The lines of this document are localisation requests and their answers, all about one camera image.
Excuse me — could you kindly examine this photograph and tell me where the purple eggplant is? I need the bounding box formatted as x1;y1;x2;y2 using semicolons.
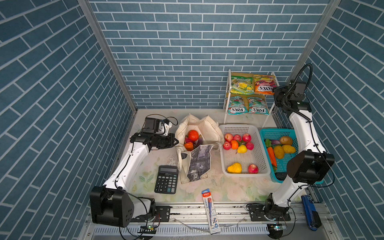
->
195;135;203;148

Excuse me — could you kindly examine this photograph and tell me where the beige canvas tote bag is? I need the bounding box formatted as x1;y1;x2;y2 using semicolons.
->
175;114;225;184

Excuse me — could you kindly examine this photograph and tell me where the white wire shelf rack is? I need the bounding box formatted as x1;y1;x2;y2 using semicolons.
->
224;69;279;124

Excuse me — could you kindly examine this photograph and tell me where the packaged pen blister pack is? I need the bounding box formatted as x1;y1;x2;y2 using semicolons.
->
202;189;221;235

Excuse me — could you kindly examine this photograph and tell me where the red apple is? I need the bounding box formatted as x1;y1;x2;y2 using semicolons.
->
242;134;252;143
246;142;254;151
225;133;234;142
223;141;232;150
248;164;259;174

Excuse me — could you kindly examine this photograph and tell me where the orange pumpkin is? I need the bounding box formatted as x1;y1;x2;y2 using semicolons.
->
184;142;195;152

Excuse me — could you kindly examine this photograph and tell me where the yellow pear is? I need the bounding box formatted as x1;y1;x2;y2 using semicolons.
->
227;163;243;174

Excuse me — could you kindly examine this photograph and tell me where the green fox's candy bag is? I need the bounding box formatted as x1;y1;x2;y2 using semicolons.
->
228;96;248;115
247;97;269;115

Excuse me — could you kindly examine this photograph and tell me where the red apple centre low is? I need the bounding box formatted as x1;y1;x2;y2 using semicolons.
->
233;135;242;142

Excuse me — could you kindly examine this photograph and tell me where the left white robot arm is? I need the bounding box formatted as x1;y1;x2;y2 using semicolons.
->
90;133;179;228

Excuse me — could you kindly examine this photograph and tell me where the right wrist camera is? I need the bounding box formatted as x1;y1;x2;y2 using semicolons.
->
290;80;307;98

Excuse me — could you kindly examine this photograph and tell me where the yellow lemon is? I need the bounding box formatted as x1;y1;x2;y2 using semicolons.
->
237;145;248;154

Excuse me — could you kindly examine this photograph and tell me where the green Fox's candy bag right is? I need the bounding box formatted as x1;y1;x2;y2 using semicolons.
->
247;97;269;115

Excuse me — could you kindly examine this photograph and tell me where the brown potato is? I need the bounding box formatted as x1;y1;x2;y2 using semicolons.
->
279;136;293;146

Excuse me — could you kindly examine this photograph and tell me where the green yellow candy bag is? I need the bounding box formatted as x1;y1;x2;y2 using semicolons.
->
231;76;255;95

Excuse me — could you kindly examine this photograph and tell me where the white plastic fruit basket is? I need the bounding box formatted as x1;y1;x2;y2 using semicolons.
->
219;124;271;179

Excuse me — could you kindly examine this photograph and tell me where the teal plastic vegetable basket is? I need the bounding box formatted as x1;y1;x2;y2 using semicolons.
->
259;128;324;185

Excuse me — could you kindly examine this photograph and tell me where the small orange tangerine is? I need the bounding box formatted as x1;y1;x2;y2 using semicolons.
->
231;140;239;150

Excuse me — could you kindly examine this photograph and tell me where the red tomato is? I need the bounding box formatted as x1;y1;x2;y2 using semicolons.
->
188;130;200;142

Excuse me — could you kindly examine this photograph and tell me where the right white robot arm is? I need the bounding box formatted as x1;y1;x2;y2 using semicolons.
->
264;86;335;221

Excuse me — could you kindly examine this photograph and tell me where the orange Fox's candy bag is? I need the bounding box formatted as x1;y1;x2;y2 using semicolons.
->
253;75;277;95

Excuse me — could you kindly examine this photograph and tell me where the black desk calculator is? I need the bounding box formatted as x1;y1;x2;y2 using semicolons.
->
155;165;179;195

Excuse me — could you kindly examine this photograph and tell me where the blue utility knife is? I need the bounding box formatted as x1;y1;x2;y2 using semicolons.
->
301;195;322;231

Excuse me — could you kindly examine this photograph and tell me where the orange carrot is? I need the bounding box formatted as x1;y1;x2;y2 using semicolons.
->
265;139;277;170

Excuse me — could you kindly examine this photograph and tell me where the green Fox's candy bag left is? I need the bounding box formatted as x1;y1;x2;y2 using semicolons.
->
228;96;248;115

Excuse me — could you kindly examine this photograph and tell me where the pink dragon fruit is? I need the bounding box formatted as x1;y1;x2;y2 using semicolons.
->
185;137;193;143

